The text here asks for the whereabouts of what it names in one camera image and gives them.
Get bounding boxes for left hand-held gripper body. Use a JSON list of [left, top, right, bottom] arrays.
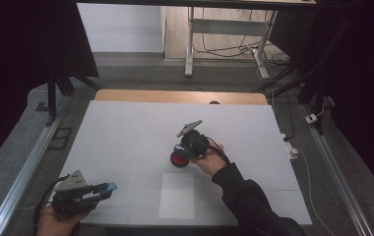
[[51, 169, 99, 216]]

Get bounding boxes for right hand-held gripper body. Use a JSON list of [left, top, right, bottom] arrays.
[[176, 119, 211, 159]]

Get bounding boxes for round red ink pad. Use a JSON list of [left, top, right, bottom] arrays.
[[169, 150, 192, 169]]

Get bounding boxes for white paper sheet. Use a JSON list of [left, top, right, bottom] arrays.
[[158, 172, 196, 220]]

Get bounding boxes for person's right hand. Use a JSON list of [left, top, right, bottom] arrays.
[[191, 146, 228, 176]]

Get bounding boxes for person's left hand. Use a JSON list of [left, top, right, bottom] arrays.
[[36, 206, 91, 236]]

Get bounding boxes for wooden table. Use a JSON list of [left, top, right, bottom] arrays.
[[94, 88, 269, 106]]

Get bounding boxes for white table cover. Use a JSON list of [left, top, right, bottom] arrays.
[[48, 100, 313, 227]]

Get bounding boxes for black metal stand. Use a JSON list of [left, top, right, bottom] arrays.
[[45, 72, 102, 127], [253, 13, 356, 136]]

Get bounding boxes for white power strip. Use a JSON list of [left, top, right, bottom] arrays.
[[280, 133, 299, 160]]

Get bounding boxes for white-legged desk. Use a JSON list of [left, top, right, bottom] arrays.
[[76, 0, 317, 80]]

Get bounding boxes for black curtain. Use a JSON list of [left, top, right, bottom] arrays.
[[0, 0, 100, 178], [268, 0, 374, 205]]

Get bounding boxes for right hand-held gripper black cable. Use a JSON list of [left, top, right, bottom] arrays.
[[206, 137, 230, 165]]

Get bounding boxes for hand-held gripper black cable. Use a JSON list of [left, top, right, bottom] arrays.
[[33, 175, 70, 227], [206, 137, 230, 165]]

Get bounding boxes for left hand-held gripper black cable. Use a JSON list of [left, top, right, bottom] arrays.
[[33, 175, 70, 227]]

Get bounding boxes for aluminium rail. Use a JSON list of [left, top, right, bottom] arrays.
[[301, 104, 374, 236], [0, 111, 66, 236]]

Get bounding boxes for black floor cables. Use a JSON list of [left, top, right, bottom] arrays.
[[193, 8, 291, 83]]

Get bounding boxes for white cable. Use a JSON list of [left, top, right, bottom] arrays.
[[296, 147, 337, 236]]

